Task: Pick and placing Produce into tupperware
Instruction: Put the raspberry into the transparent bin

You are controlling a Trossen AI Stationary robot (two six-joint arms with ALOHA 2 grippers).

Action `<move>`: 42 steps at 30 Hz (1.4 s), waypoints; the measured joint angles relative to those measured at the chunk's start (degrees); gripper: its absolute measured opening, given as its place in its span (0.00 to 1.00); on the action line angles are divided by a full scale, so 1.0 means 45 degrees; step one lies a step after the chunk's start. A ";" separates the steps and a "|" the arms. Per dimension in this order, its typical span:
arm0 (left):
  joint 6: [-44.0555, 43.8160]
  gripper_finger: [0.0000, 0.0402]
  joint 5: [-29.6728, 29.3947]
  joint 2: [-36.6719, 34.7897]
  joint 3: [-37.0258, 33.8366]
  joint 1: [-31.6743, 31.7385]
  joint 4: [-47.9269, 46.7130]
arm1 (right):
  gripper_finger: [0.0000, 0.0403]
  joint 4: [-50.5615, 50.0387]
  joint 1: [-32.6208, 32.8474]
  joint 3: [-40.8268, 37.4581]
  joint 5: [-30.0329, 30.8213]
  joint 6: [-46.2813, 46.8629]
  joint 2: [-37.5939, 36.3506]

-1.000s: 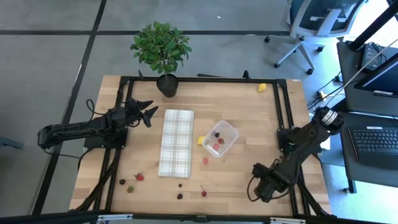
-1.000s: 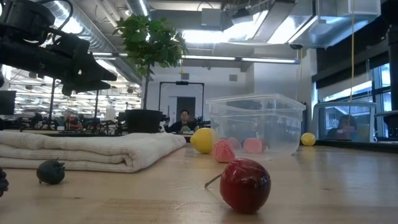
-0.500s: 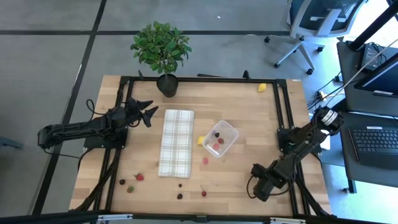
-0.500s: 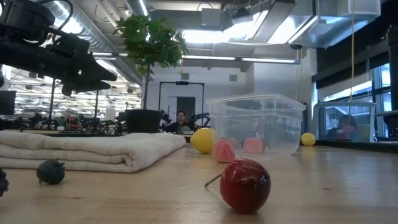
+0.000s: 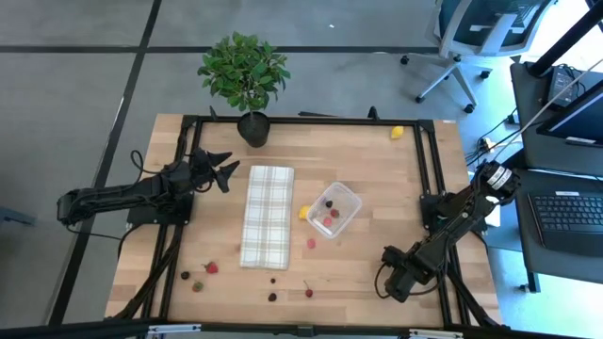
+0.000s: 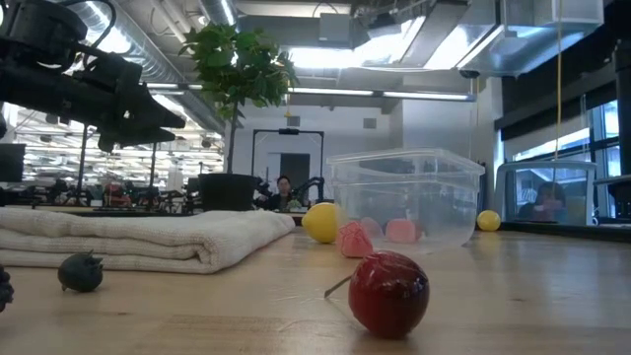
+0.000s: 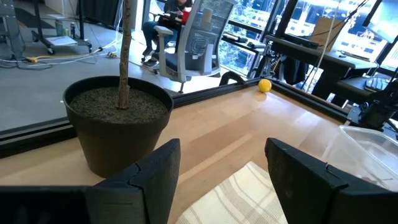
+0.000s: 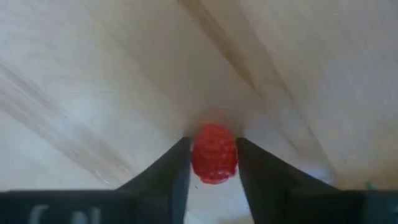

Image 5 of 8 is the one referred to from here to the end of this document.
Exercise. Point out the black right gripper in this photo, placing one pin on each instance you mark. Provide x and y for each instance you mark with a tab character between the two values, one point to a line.
402	278

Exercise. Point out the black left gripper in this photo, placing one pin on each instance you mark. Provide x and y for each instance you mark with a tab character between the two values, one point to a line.
195	172

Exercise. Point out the pink raspberry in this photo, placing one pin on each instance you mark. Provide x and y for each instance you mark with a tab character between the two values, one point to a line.
311	243
327	221

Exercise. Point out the yellow lemon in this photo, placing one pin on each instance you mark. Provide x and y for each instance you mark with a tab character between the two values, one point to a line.
397	132
304	212

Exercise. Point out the clear plastic tupperware container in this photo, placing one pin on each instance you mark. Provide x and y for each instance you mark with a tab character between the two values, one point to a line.
346	198

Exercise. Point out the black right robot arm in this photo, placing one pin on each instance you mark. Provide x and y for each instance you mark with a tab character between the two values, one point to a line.
464	214

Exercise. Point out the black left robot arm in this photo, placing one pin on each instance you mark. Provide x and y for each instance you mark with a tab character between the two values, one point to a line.
108	195

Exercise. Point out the folded plaid cloth towel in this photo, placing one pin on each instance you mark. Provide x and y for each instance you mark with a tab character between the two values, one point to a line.
266	216

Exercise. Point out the green potted plant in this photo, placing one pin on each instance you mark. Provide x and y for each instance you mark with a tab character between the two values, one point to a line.
245	70

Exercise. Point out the flat black bar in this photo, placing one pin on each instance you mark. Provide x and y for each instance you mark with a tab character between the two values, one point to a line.
315	114

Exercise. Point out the green and red strawberry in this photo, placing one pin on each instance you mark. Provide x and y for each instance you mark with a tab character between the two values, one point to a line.
197	286

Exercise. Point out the black office desk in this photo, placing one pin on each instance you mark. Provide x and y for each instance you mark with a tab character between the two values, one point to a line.
532	155
527	263

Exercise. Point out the white power strip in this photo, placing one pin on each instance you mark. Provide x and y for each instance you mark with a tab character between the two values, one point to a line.
485	142

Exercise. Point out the black keyboard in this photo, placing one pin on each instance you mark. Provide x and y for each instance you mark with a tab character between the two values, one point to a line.
565	216

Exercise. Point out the black beam with silver brackets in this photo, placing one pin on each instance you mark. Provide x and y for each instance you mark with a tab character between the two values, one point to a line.
94	329

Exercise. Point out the grey metal foot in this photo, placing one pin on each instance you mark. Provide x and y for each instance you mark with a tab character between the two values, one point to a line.
14	216

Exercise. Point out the black desk monitor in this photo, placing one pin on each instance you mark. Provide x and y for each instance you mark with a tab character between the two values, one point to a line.
579	122

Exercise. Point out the black power brick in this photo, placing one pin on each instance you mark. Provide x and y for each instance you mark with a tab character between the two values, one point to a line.
560	85

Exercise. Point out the white mesh office chair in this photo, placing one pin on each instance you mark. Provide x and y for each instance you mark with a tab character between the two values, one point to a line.
476	28

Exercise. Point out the black diagonal pole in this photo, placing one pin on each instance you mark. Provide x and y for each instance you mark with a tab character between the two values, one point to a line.
565	40

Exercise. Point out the black frame clamp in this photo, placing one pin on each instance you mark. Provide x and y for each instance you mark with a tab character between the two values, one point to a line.
373	113
213	114

